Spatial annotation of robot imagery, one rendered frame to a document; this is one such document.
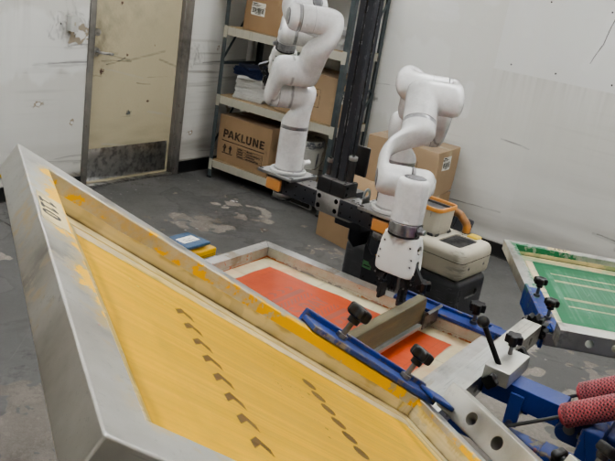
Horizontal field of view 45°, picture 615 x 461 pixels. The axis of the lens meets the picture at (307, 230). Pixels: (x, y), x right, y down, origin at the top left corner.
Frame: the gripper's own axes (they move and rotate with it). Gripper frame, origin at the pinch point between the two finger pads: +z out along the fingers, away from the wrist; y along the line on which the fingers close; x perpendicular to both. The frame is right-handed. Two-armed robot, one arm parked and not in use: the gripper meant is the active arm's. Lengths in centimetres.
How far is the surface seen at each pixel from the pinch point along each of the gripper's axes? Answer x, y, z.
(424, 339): -16.5, -4.0, 16.3
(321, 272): -25.2, 35.2, 14.0
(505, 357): -0.6, -29.7, 4.0
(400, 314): -4.3, -1.5, 6.3
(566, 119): -380, 77, 2
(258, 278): -10, 47, 16
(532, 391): 2.5, -37.9, 7.6
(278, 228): -276, 230, 114
